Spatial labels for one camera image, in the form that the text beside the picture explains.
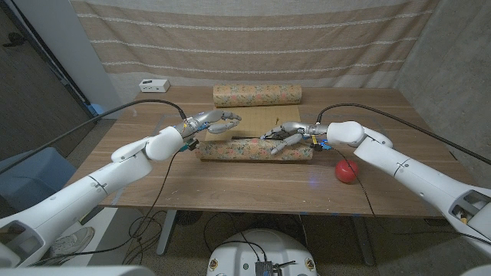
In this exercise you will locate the grey torso device box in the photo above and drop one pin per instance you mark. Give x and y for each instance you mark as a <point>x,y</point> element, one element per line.
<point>264,268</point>

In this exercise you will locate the grey table leg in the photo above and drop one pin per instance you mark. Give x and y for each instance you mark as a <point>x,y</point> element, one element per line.
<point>364,241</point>
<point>167,230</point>

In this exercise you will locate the white sneaker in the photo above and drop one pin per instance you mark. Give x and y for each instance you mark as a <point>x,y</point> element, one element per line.
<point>73,241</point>

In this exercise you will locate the floral wrapping paper sheet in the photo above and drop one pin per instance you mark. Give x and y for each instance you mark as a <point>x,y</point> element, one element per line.
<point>249,151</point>

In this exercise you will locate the small blue floor object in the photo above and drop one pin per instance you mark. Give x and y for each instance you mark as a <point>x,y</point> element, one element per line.
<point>97,109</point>

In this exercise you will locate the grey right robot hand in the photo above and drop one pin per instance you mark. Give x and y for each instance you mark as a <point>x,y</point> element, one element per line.
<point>303,128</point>

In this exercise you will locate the white power strip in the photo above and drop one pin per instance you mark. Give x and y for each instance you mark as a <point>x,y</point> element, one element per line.
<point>154,85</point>

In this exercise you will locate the black package box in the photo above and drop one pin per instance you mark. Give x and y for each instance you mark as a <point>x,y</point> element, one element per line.
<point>245,137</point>

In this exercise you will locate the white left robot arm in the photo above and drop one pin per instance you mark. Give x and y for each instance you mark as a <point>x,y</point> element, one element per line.
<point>96,184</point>

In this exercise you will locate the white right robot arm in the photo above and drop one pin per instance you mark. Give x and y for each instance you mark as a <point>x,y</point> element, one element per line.
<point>414,172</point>

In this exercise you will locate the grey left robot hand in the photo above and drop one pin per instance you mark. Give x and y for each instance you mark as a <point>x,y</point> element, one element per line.
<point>209,119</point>

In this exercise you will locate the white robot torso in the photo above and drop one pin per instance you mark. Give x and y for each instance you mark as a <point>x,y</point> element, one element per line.
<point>245,253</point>

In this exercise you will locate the red ball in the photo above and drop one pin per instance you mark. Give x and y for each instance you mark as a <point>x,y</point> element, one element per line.
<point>346,171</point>

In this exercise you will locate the beige striped backdrop cloth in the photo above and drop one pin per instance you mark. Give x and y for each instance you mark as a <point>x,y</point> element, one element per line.
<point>253,38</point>

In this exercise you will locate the blue bin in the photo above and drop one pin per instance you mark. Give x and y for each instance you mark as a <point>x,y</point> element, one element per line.
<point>23,172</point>

